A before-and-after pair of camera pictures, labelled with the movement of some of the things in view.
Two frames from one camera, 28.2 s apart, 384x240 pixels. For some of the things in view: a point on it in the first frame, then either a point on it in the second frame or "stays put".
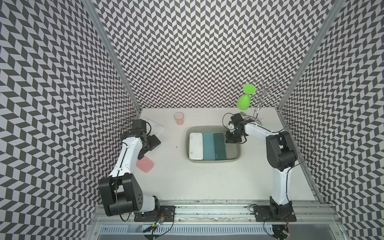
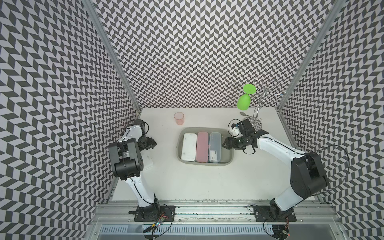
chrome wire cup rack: x=264 y=89 stays put
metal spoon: x=244 y=114 stays put
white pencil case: x=196 y=147 → x=188 y=152
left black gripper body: x=150 y=143 stays put
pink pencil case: x=145 y=164 → x=202 y=148
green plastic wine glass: x=243 y=100 stays put
